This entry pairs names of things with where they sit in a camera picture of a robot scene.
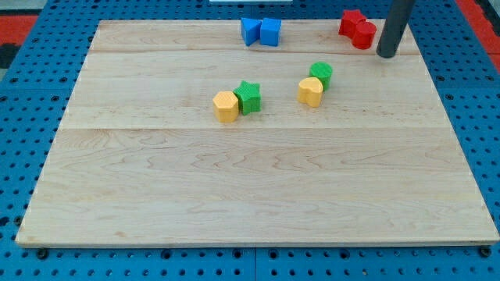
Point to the yellow heart block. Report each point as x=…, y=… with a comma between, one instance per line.
x=310, y=91

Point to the light wooden board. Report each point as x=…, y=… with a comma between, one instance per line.
x=140, y=160

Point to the green cylinder block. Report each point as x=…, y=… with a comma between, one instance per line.
x=323, y=72

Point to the green star block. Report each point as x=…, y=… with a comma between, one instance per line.
x=249, y=97

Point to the red cylinder block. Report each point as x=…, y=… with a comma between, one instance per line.
x=364, y=35

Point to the yellow hexagon block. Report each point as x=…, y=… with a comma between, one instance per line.
x=226, y=106

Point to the red star block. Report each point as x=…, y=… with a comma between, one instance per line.
x=349, y=20

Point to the blue triangle block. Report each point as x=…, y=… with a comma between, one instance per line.
x=250, y=30

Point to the blue cube block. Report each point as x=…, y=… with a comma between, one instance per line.
x=270, y=32

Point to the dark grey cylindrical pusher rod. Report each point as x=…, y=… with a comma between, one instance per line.
x=394, y=27

